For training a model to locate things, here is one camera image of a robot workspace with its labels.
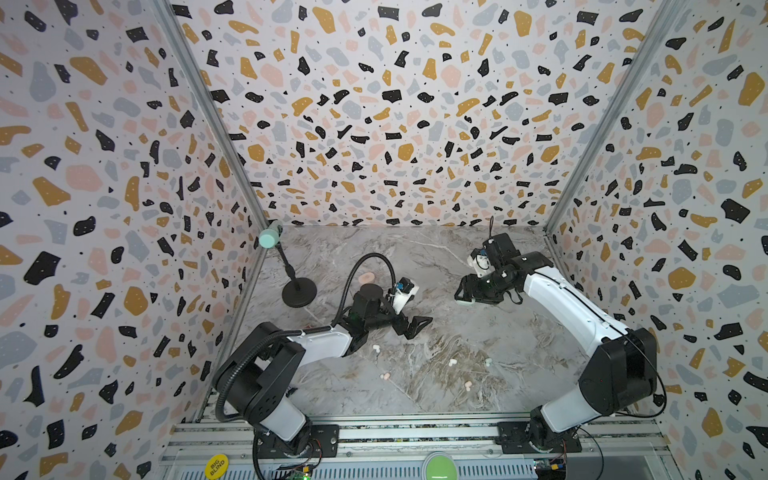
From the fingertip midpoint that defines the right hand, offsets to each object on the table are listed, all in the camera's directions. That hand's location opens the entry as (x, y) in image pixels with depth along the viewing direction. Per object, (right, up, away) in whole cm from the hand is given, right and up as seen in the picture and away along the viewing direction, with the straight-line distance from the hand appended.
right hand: (464, 291), depth 83 cm
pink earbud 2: (+1, -26, 0) cm, 26 cm away
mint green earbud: (+8, -21, +4) cm, 23 cm away
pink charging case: (-30, +2, +20) cm, 36 cm away
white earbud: (-25, -18, +7) cm, 31 cm away
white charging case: (-1, -3, -5) cm, 6 cm away
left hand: (-10, -4, 0) cm, 11 cm away
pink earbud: (-22, -24, 0) cm, 33 cm away
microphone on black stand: (-52, -3, +17) cm, 54 cm away
